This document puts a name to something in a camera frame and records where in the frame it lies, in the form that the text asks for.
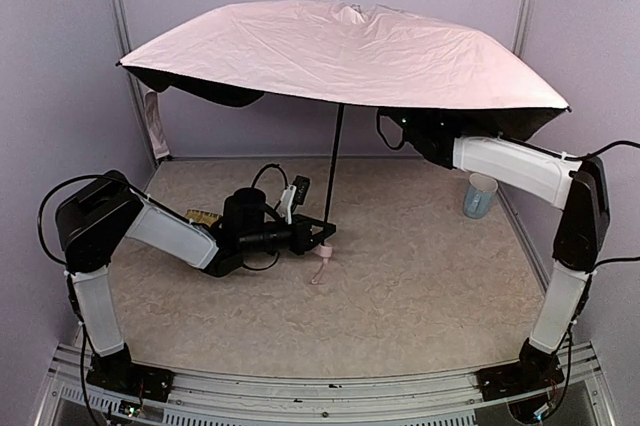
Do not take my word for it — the pink folding umbrella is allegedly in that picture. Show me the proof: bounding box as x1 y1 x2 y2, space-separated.
114 0 572 288

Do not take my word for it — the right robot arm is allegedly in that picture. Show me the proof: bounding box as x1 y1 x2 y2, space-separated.
376 107 610 400

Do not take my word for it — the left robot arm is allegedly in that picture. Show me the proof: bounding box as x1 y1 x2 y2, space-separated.
55 170 336 402

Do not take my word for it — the woven bamboo tray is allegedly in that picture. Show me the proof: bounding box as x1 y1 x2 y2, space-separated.
185 209 221 227

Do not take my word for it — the light blue mug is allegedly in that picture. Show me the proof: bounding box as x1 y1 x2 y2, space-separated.
463 173 498 219

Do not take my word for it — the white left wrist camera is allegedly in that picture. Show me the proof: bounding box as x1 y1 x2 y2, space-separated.
275 175 311 224

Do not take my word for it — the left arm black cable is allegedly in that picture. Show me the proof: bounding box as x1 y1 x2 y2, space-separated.
37 175 109 267

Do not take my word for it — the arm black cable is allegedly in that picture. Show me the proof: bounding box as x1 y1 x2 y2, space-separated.
582 139 640 267
37 175 109 267

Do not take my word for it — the front aluminium rail base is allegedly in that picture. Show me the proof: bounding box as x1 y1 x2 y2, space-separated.
30 343 620 425

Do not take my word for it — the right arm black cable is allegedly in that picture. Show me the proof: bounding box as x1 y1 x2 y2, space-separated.
582 139 640 267

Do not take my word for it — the left aluminium frame post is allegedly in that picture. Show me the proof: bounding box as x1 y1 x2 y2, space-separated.
98 0 166 167

